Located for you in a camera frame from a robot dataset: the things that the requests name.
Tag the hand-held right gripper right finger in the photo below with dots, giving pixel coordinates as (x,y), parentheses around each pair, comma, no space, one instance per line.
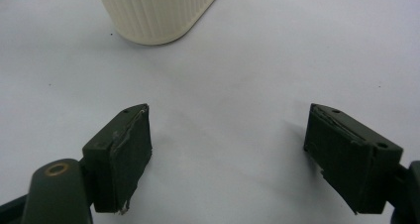
(346,158)

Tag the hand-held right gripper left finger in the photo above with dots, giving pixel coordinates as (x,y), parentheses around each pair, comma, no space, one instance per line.
(125,158)

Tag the cream ribbed pump bottle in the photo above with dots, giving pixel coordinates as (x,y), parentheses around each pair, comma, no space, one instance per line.
(158,12)

